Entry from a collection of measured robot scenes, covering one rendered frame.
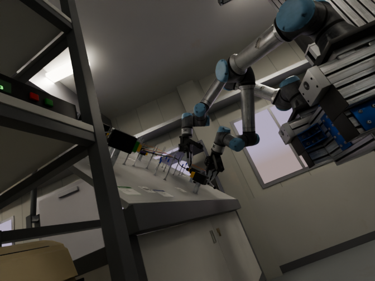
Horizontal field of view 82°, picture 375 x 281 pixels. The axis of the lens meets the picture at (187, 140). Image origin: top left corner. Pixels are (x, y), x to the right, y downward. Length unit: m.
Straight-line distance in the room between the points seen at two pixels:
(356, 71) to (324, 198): 2.51
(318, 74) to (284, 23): 0.24
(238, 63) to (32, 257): 1.04
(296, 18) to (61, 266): 0.98
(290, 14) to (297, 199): 2.57
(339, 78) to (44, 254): 0.92
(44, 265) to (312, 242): 3.02
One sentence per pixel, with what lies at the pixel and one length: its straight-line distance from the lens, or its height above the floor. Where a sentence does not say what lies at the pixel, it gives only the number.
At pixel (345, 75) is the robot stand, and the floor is 1.04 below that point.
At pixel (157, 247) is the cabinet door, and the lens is 0.66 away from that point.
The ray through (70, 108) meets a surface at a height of 1.11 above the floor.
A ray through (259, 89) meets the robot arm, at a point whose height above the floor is 1.46.
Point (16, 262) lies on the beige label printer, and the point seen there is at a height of 0.80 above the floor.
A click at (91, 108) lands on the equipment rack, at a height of 1.11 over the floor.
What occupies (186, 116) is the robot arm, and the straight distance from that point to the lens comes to 1.48.
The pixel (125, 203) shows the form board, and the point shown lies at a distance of 0.57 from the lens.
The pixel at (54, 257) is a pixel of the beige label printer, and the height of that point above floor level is 0.80.
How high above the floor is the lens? 0.75
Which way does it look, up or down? 23 degrees up
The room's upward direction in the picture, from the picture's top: 22 degrees counter-clockwise
